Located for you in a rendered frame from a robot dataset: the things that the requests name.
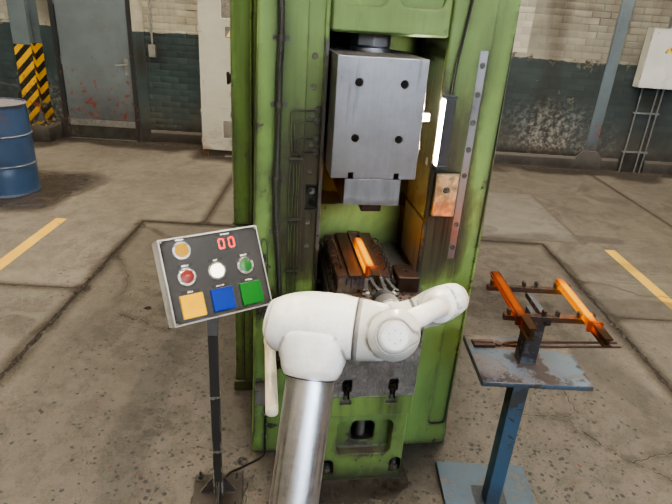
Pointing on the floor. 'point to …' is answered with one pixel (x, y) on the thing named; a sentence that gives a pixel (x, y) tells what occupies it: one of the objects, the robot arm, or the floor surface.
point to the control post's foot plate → (203, 493)
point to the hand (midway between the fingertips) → (373, 275)
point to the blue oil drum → (17, 151)
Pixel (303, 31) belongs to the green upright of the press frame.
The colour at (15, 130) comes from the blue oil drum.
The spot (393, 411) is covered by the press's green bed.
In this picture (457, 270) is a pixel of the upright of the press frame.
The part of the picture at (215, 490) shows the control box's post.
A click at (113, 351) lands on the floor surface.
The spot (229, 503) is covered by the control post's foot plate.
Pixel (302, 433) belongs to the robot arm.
